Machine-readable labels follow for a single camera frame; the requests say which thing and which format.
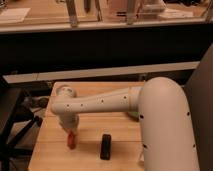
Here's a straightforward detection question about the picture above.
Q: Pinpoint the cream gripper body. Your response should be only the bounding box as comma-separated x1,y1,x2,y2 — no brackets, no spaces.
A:
59,114,79,135

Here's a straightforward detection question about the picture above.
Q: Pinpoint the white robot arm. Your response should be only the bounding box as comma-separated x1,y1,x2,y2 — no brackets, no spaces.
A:
51,77,200,171

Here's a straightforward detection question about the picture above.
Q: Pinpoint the green ceramic bowl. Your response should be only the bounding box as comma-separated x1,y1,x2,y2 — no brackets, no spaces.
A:
128,112,139,121

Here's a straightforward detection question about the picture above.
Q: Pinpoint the black rectangular block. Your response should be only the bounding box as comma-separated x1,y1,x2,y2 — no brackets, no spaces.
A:
100,134,111,160

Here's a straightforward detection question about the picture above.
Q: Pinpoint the black stand left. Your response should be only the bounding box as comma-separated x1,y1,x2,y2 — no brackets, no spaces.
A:
0,75,43,171

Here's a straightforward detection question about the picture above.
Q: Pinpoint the white paper sheet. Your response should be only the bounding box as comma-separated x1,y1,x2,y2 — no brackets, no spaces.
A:
0,8,30,24

